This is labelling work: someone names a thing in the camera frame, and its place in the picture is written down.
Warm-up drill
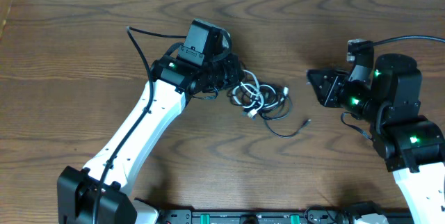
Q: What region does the short black USB cable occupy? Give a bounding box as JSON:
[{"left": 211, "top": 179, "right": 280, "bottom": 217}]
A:
[{"left": 227, "top": 77, "right": 293, "bottom": 121}]

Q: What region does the long black USB cable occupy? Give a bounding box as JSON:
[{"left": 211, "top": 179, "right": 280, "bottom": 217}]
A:
[{"left": 243, "top": 84, "right": 312, "bottom": 138}]

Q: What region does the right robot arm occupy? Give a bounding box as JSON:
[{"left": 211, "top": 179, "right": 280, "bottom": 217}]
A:
[{"left": 307, "top": 35, "right": 444, "bottom": 223}]

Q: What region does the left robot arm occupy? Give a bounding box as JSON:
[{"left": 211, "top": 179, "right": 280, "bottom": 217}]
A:
[{"left": 57, "top": 19, "right": 244, "bottom": 224}]

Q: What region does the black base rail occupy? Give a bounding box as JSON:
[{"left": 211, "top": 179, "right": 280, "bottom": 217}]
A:
[{"left": 155, "top": 201, "right": 414, "bottom": 224}]

